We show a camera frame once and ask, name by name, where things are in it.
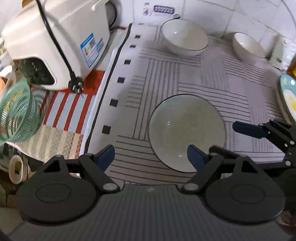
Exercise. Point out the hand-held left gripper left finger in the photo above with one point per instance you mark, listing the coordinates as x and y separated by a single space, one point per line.
106 156

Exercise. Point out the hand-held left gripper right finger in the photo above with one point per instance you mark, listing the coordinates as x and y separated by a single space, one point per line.
195 158

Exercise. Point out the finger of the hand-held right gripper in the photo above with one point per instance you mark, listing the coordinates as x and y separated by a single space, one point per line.
248 129
219 150

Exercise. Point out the white ribbed bowl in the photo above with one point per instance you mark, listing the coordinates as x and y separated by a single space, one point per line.
187 134
183 37
247 45

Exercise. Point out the blue plate with egg print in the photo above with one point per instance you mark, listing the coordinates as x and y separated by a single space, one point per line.
289 95

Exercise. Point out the beige woven mat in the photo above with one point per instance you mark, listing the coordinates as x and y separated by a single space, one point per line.
53 141

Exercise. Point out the red striped cloth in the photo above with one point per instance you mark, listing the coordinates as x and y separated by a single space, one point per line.
69 104

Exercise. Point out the brown-capped cooking wine bottle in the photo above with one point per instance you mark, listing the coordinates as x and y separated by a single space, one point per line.
292 69

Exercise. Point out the white salt bag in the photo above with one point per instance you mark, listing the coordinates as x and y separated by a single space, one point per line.
278 53

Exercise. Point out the striped counter mat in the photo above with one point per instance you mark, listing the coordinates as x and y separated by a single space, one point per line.
166 78

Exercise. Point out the white round cup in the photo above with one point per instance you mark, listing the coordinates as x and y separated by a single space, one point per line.
17 169

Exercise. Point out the green mesh basket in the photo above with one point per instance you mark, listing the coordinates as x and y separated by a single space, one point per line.
17 111

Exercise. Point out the white rice cooker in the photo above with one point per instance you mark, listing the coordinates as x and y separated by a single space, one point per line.
64 34

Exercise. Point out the small wall label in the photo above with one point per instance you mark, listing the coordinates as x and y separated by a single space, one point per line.
164 9

